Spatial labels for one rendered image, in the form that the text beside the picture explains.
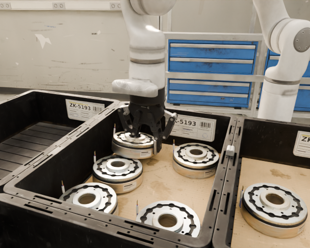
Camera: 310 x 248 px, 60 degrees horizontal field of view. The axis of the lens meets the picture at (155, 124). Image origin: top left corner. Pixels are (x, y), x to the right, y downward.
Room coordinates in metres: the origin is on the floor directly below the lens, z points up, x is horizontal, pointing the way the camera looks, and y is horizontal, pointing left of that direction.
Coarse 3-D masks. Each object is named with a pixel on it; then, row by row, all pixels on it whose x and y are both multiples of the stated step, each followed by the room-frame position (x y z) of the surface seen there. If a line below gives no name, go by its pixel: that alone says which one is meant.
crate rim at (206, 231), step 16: (112, 112) 0.60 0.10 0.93; (192, 112) 0.60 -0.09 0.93; (208, 112) 0.60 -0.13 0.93; (64, 144) 0.44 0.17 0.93; (224, 144) 0.44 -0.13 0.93; (48, 160) 0.38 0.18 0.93; (224, 160) 0.38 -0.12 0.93; (16, 176) 0.34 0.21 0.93; (224, 176) 0.34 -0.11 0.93; (16, 192) 0.30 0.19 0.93; (32, 192) 0.30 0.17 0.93; (64, 208) 0.27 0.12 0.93; (80, 208) 0.27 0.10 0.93; (208, 208) 0.27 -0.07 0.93; (112, 224) 0.24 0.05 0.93; (128, 224) 0.24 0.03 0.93; (144, 224) 0.24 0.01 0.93; (208, 224) 0.24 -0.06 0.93; (176, 240) 0.22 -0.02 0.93; (192, 240) 0.22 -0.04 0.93; (208, 240) 0.22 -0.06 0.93
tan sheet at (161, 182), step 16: (144, 160) 0.54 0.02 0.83; (160, 160) 0.54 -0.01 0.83; (144, 176) 0.48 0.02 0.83; (160, 176) 0.48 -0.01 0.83; (176, 176) 0.48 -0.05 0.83; (128, 192) 0.42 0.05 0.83; (144, 192) 0.42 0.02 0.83; (160, 192) 0.42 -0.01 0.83; (176, 192) 0.42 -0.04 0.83; (192, 192) 0.42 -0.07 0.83; (208, 192) 0.42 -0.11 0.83; (128, 208) 0.38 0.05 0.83; (192, 208) 0.38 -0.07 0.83
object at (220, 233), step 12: (240, 120) 0.55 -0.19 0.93; (252, 120) 0.55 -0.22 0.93; (264, 120) 0.55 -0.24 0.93; (240, 132) 0.49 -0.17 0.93; (240, 144) 0.44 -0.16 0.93; (228, 168) 0.36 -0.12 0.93; (228, 180) 0.33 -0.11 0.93; (228, 192) 0.30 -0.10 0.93; (228, 204) 0.28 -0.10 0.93; (228, 216) 0.25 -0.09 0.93; (216, 228) 0.23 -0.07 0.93; (216, 240) 0.22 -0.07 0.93
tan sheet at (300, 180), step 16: (256, 160) 0.54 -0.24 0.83; (240, 176) 0.48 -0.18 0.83; (256, 176) 0.48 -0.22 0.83; (272, 176) 0.48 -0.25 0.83; (288, 176) 0.48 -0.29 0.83; (304, 176) 0.48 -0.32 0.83; (240, 192) 0.42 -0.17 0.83; (304, 192) 0.42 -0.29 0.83; (240, 208) 0.38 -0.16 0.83; (240, 224) 0.34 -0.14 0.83; (240, 240) 0.31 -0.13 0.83; (256, 240) 0.31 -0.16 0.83; (272, 240) 0.31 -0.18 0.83; (288, 240) 0.31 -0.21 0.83; (304, 240) 0.31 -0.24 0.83
